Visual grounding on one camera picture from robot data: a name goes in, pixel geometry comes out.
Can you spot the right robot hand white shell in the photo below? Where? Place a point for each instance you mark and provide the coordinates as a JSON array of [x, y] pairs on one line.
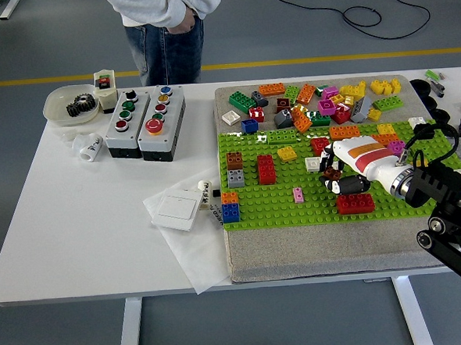
[[362, 152]]

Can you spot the person's right hand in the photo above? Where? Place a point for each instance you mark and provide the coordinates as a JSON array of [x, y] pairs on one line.
[[184, 23]]

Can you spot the grey long brick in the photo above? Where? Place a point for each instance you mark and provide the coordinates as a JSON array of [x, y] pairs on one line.
[[361, 107]]

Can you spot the green studded baseplate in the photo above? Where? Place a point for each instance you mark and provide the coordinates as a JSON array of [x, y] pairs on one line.
[[280, 216]]

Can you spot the person's left forearm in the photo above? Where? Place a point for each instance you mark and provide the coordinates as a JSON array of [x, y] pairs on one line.
[[210, 1]]

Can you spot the person's right forearm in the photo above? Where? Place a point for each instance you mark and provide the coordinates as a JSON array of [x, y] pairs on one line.
[[138, 6]]

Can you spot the orange long brick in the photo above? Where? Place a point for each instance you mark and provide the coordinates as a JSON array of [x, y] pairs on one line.
[[389, 137], [301, 119], [306, 94], [344, 132], [271, 88]]

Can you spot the yellow square brick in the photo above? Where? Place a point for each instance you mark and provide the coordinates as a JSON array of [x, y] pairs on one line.
[[287, 153], [386, 128]]

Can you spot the magenta square brick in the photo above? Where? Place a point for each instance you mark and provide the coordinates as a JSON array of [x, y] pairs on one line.
[[326, 106], [396, 146]]

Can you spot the person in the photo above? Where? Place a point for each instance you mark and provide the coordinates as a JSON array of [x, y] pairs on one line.
[[168, 55]]

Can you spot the white square tile brick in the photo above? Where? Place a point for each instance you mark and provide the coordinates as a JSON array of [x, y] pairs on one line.
[[313, 163], [231, 117]]

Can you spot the red long brick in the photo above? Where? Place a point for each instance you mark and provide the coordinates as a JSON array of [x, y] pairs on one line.
[[355, 204], [266, 169]]

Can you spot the lime green long brick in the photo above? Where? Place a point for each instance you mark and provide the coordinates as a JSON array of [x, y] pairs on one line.
[[282, 137], [387, 102]]

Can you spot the yellow arch brick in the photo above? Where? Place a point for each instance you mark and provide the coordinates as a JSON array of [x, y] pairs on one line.
[[395, 86], [379, 86]]

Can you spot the dark green small brick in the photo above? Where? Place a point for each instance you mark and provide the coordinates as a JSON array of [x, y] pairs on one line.
[[321, 90]]

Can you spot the pink small brick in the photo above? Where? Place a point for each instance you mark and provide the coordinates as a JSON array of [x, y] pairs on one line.
[[298, 194]]

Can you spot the yellow small brick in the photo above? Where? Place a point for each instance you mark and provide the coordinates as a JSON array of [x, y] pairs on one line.
[[299, 108]]

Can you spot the black round pad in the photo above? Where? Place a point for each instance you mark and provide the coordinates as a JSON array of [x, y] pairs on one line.
[[421, 86], [431, 101], [442, 115]]

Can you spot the grey sloped brick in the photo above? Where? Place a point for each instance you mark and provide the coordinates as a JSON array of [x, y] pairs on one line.
[[284, 118]]

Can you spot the dark red square brick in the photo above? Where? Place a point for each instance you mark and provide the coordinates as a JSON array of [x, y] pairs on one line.
[[283, 104]]

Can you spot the grey emergency-stop control box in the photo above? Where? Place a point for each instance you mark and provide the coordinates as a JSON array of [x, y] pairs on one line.
[[172, 117]]

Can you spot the dark green long brick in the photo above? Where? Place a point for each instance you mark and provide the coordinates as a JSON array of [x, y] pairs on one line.
[[242, 100]]

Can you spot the grey small tool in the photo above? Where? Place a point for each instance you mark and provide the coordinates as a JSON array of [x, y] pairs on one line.
[[437, 88]]

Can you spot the grey-brown mat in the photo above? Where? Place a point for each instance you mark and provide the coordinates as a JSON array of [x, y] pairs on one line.
[[337, 252]]

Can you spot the small green plastic piece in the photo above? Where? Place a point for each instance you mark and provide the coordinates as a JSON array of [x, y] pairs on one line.
[[431, 75]]

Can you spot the dark grey small brick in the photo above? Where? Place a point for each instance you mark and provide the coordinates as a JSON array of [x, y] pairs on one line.
[[259, 98]]

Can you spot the grey four-button control box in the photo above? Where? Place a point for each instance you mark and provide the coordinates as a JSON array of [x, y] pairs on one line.
[[133, 117]]

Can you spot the blue square brick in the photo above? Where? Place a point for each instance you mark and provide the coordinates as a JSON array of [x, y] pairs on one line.
[[249, 125], [231, 212]]

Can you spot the dark metal gear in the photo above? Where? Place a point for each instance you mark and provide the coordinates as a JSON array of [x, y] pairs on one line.
[[74, 109], [86, 101]]

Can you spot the grey square brick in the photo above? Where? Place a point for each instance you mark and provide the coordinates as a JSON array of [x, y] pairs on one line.
[[235, 177]]

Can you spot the orange square brick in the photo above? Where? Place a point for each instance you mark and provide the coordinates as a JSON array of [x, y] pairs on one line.
[[230, 197]]

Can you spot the small black plug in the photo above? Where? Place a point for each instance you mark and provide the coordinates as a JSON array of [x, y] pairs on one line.
[[216, 193]]

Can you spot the white shallow bowl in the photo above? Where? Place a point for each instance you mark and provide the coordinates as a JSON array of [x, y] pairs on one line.
[[56, 107]]

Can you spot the white pipe tee fitting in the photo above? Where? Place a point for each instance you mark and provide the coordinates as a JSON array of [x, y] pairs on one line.
[[90, 147]]

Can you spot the clear plastic piece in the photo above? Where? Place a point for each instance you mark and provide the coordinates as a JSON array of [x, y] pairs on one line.
[[68, 134]]

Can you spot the white tube with writing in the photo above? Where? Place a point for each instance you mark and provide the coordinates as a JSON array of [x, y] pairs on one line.
[[205, 189]]

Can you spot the white table leg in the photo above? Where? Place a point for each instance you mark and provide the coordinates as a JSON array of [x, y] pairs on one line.
[[129, 335], [413, 317]]

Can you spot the white desk foot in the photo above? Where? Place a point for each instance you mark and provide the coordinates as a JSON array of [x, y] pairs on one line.
[[7, 10]]

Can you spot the cream two-button switch box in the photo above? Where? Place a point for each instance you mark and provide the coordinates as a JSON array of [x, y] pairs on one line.
[[106, 96]]

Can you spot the white wall switch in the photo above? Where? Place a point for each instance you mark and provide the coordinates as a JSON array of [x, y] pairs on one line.
[[176, 211]]

